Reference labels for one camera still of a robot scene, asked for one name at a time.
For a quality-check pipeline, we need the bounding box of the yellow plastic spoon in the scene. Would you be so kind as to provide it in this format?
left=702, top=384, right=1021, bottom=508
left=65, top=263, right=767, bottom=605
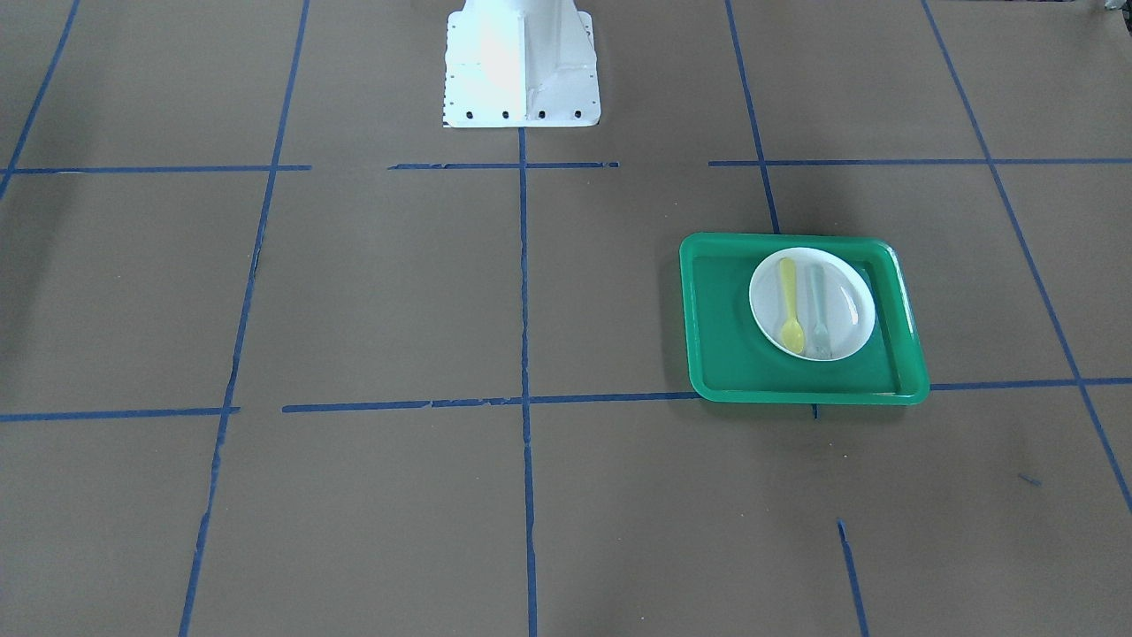
left=777, top=257, right=806, bottom=355

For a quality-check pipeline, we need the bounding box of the green plastic tray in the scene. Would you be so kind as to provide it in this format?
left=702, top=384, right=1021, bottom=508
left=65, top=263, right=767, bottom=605
left=679, top=233, right=931, bottom=404

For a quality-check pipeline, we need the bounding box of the pale green plastic fork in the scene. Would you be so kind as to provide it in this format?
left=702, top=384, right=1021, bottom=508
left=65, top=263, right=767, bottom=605
left=807, top=265, right=832, bottom=360

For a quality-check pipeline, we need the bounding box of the white round plate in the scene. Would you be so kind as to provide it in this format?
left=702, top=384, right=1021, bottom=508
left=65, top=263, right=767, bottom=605
left=748, top=247, right=876, bottom=363

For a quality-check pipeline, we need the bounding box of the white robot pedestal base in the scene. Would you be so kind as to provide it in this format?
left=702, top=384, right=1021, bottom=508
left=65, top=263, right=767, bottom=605
left=441, top=1, right=602, bottom=128

